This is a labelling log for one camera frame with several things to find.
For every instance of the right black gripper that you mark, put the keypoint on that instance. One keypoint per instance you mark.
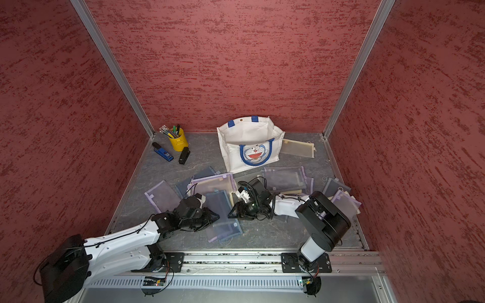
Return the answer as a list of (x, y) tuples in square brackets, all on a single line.
[(244, 212)]

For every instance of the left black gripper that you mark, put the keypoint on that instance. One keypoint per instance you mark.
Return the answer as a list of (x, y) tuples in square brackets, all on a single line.
[(208, 219)]

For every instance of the blue grey mesh pouch front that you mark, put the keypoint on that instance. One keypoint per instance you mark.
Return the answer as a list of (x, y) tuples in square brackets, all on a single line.
[(224, 228)]

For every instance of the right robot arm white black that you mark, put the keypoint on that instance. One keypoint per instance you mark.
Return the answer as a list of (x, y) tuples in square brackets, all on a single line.
[(325, 222)]

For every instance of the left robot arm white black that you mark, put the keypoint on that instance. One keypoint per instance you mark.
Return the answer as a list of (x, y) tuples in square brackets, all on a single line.
[(79, 262)]

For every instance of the purple mesh pouch on yellow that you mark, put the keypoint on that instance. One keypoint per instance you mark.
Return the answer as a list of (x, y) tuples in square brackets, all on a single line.
[(285, 179)]

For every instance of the purple mesh pouch far left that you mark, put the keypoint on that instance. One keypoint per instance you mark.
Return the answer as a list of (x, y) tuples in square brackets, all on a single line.
[(163, 197)]

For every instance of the purple trim mesh pouch centre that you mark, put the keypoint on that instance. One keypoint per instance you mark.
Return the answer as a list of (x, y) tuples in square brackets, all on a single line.
[(222, 182)]

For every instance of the white canvas Doraemon tote bag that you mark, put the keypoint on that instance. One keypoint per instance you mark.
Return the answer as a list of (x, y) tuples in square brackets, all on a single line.
[(249, 142)]

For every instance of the beige mesh pouch by bag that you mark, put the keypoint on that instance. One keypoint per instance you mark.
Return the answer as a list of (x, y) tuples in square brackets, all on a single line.
[(298, 148)]

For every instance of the grey pouch far right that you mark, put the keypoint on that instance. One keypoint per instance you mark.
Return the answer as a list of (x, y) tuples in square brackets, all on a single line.
[(333, 185)]

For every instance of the black stapler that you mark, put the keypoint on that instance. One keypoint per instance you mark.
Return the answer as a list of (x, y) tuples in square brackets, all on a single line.
[(184, 155)]

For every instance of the yellow pen cup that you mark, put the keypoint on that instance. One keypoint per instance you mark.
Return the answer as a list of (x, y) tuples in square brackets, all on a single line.
[(179, 143)]

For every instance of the blue stapler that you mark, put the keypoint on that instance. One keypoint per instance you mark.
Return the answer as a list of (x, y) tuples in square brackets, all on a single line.
[(159, 150)]

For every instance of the pens in cup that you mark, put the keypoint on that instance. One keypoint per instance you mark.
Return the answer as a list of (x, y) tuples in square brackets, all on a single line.
[(172, 133)]

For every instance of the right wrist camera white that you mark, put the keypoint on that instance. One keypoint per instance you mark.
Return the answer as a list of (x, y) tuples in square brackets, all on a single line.
[(244, 194)]

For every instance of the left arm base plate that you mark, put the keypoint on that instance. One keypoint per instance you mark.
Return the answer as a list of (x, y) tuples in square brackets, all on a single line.
[(163, 262)]

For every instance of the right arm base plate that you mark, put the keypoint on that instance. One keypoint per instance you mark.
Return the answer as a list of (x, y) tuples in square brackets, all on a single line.
[(295, 263)]

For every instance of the aluminium front rail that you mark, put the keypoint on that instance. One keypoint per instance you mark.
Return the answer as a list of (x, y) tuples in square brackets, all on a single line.
[(249, 263)]

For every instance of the right corner aluminium post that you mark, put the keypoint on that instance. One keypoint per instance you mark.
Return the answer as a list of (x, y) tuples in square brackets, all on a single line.
[(375, 28)]

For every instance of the corner aluminium post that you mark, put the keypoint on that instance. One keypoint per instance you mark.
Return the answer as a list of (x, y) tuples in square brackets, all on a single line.
[(94, 31), (375, 28)]

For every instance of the left corner aluminium post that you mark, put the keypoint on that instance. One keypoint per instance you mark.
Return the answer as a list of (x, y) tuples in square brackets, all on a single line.
[(94, 31)]

